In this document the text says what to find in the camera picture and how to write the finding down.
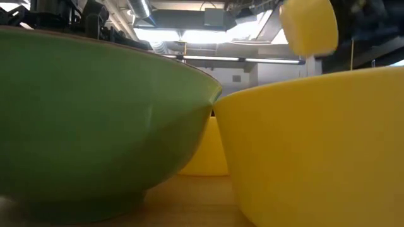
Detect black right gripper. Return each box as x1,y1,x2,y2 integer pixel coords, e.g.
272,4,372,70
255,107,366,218
336,0,404,40

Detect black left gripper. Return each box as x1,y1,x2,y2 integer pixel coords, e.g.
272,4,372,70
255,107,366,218
0,0,152,50

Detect yellow plastic mini bowl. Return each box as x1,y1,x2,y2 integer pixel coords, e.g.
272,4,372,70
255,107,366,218
213,65,404,227
279,0,339,57
178,115,230,177

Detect red floral bowl green outside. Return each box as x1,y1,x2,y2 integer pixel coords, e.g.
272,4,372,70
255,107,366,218
0,25,223,225

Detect long ceiling light fixture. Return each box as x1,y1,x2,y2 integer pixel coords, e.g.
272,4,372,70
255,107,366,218
162,54,306,66

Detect grey ceiling unit box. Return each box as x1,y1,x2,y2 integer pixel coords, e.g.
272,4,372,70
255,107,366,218
203,8,227,28

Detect round silver air duct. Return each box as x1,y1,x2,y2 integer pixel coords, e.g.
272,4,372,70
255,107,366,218
128,0,152,19

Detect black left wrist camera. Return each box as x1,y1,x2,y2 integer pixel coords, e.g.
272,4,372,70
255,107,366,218
82,0,110,31

